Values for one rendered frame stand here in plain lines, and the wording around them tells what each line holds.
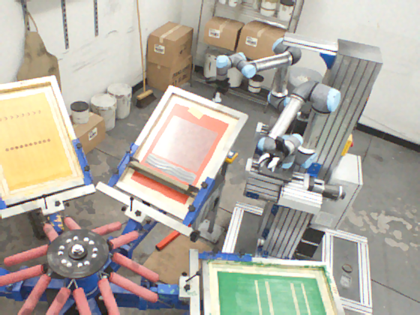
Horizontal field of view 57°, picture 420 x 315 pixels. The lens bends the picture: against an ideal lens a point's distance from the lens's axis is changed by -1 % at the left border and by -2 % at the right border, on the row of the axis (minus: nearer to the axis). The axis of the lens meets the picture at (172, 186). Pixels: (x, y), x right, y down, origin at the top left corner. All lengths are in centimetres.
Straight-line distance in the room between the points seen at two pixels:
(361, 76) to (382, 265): 223
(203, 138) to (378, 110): 371
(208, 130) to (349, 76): 89
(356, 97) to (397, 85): 320
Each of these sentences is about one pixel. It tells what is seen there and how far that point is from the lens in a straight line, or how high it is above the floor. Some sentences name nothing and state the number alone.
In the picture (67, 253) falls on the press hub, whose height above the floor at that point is 131.
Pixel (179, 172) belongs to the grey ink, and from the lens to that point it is 247.
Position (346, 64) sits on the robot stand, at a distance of 248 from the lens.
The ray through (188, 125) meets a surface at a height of 142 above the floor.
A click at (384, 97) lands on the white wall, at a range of 583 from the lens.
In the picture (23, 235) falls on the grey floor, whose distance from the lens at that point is 384.
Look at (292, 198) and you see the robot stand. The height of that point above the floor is 117.
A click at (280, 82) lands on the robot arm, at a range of 297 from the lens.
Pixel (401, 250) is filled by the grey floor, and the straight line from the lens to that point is 451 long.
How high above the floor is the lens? 286
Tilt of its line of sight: 43 degrees down
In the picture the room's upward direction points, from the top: 7 degrees clockwise
